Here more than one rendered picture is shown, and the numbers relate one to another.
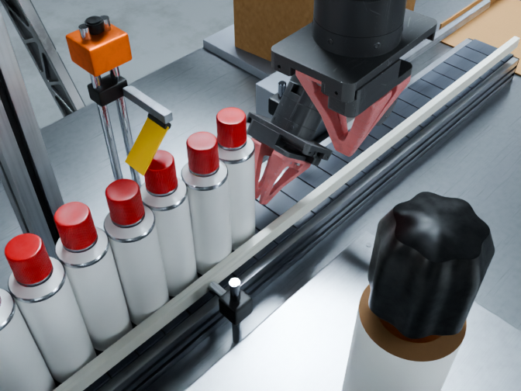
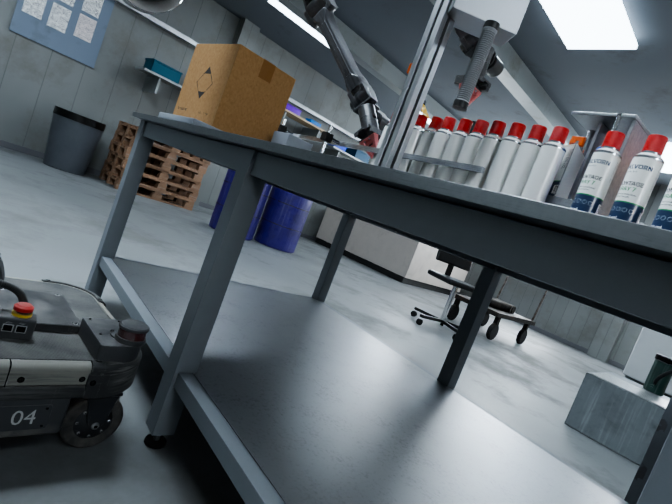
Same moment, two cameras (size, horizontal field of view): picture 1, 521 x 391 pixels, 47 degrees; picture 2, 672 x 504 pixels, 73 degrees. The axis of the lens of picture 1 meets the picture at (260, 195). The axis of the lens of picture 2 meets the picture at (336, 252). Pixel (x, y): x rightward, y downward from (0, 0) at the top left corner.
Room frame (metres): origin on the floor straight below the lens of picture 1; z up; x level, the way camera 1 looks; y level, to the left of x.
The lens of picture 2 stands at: (0.42, 1.45, 0.74)
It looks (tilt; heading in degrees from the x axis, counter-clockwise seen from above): 5 degrees down; 275
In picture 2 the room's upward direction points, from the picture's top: 21 degrees clockwise
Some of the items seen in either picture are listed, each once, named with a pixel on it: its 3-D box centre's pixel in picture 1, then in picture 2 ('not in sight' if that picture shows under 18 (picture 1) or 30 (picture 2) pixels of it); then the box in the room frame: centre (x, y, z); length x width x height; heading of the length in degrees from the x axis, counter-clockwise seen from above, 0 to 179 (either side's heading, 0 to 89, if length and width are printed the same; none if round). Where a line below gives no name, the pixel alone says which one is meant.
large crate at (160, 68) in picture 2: not in sight; (162, 71); (4.25, -4.83, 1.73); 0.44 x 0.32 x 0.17; 52
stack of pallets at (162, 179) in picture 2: not in sight; (156, 166); (3.90, -4.88, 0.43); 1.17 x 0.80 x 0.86; 52
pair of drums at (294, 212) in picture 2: not in sight; (264, 206); (2.10, -4.54, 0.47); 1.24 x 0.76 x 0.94; 52
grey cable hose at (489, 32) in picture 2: not in sight; (475, 66); (0.38, 0.31, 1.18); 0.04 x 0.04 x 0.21
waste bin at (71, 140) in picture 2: not in sight; (72, 142); (4.66, -4.11, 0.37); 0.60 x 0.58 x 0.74; 52
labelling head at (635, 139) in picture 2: not in sight; (586, 177); (0.06, 0.36, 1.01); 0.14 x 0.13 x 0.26; 136
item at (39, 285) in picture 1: (52, 313); (452, 157); (0.34, 0.21, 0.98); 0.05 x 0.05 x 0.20
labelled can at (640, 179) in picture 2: not in sight; (636, 188); (0.02, 0.52, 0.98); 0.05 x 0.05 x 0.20
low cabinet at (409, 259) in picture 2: not in sight; (394, 248); (0.20, -8.15, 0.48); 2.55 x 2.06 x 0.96; 142
